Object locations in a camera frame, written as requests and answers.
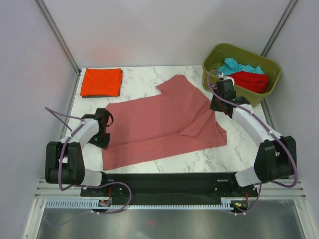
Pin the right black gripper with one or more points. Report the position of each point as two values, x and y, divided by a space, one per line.
213 106

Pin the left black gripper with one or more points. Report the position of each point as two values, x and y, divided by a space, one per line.
104 144

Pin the pink t-shirt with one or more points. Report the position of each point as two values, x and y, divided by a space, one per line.
177 121

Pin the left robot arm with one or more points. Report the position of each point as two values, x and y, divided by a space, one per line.
64 162

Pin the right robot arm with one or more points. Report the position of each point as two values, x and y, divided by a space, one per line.
276 158

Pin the turquoise t-shirt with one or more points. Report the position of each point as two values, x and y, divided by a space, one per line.
231 66

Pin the red t-shirt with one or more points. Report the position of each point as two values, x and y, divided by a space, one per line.
251 81

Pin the olive green plastic basket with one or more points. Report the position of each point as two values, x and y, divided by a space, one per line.
220 52

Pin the folded orange t-shirt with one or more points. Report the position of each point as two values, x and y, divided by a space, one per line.
101 81

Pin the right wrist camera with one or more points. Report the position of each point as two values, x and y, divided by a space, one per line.
227 78

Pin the white slotted cable duct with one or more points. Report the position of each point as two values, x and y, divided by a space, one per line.
95 204

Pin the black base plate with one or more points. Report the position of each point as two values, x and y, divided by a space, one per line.
171 188

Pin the left aluminium frame post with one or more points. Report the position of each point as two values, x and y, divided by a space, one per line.
57 34

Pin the aluminium frame post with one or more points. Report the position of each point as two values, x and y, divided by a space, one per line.
279 26
57 34

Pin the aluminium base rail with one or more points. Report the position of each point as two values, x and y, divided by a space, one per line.
270 191

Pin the right aluminium frame post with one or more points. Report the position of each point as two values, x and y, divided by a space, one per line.
279 26

